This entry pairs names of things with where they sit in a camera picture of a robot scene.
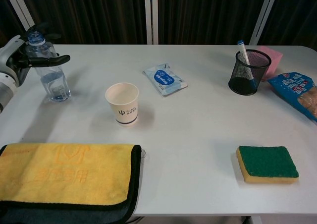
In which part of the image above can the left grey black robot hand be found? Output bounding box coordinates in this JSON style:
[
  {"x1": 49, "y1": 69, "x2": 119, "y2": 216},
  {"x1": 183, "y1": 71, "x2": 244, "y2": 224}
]
[{"x1": 0, "y1": 22, "x2": 71, "y2": 88}]

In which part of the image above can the clear plastic water bottle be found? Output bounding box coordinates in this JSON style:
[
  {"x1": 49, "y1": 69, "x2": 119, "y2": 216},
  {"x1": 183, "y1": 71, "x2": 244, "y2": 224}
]
[{"x1": 26, "y1": 31, "x2": 72, "y2": 103}]

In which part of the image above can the white paper cup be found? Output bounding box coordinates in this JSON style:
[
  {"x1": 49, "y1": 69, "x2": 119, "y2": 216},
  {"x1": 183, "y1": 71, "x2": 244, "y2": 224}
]
[{"x1": 105, "y1": 82, "x2": 140, "y2": 126}]

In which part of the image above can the dark pleated curtain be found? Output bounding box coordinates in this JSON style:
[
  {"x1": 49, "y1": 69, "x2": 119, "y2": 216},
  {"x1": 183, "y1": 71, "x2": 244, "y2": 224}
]
[{"x1": 0, "y1": 0, "x2": 317, "y2": 48}]

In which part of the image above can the yellow black microfiber cloth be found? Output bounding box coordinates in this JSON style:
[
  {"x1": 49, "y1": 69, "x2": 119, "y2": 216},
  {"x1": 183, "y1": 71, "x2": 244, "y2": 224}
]
[{"x1": 0, "y1": 143, "x2": 142, "y2": 224}]

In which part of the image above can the blue wet wipes pack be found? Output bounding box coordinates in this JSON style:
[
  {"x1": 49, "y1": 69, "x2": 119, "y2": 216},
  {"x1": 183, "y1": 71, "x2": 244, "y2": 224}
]
[{"x1": 143, "y1": 62, "x2": 188, "y2": 97}]

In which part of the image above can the white blue marker pen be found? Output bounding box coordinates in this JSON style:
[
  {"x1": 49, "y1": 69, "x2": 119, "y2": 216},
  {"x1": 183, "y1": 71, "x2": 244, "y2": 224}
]
[{"x1": 237, "y1": 40, "x2": 256, "y2": 90}]

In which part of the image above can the black mesh pen holder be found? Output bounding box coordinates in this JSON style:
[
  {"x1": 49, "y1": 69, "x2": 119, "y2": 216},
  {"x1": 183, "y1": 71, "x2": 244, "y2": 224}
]
[{"x1": 228, "y1": 49, "x2": 272, "y2": 96}]

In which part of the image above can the pink sponge block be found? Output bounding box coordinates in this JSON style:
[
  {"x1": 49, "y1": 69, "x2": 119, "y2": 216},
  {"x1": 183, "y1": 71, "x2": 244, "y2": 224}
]
[{"x1": 255, "y1": 45, "x2": 284, "y2": 82}]

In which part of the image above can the green yellow scouring sponge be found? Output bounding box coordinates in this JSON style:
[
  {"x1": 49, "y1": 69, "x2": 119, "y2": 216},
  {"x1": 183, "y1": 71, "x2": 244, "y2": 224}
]
[{"x1": 235, "y1": 145, "x2": 300, "y2": 184}]

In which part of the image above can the blue snack bag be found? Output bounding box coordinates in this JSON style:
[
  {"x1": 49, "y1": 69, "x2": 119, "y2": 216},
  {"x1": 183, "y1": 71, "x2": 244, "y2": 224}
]
[{"x1": 266, "y1": 71, "x2": 317, "y2": 123}]

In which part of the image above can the white slanted frame bar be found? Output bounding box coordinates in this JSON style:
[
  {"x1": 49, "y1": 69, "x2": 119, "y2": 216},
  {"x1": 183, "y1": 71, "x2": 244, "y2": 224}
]
[
  {"x1": 249, "y1": 0, "x2": 282, "y2": 46},
  {"x1": 1, "y1": 0, "x2": 45, "y2": 45}
]

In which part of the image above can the white vertical frame post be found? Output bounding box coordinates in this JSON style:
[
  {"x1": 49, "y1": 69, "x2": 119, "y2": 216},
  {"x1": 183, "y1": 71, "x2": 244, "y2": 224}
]
[{"x1": 144, "y1": 0, "x2": 159, "y2": 45}]

